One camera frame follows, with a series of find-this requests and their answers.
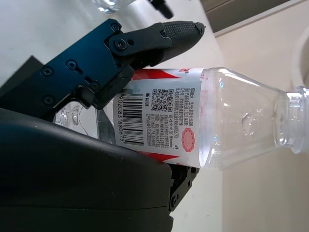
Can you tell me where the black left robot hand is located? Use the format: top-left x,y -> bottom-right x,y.
144,0 -> 175,19

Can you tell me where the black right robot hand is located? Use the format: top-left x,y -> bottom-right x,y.
0,18 -> 206,232

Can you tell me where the clear plastic water bottle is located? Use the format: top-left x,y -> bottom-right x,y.
52,66 -> 309,171

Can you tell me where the clear glass cup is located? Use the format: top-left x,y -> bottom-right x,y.
95,0 -> 137,15

